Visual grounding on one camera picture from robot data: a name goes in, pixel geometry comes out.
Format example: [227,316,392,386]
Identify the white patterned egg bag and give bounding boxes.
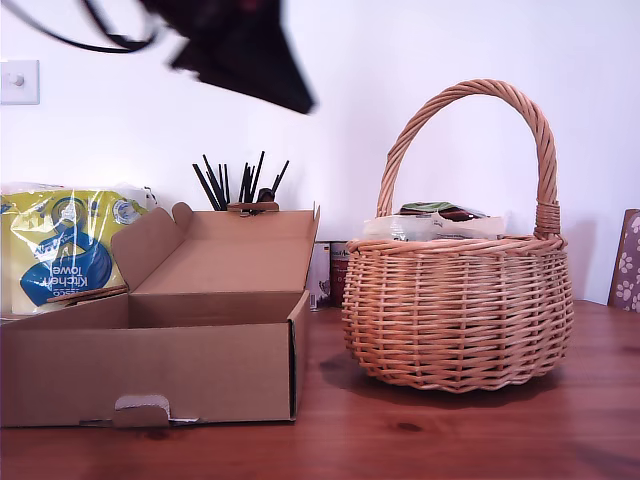
[362,212,507,242]

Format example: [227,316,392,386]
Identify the woven wicker basket with handle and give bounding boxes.
[342,78,575,394]

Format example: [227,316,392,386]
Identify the brown cardboard box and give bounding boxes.
[0,201,321,430]

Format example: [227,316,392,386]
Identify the white printed carton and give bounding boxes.
[305,242,334,312]

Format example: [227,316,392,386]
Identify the dark red tin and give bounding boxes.
[329,240,351,307]

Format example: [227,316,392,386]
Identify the yellow kitchen towel pack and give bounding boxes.
[0,182,156,316]

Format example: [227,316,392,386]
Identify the brown cork coasters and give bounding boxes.
[47,284,129,306]

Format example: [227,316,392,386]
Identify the chair with paw print cushion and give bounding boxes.
[607,208,640,314]

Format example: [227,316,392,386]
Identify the white light switch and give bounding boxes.
[0,59,40,106]

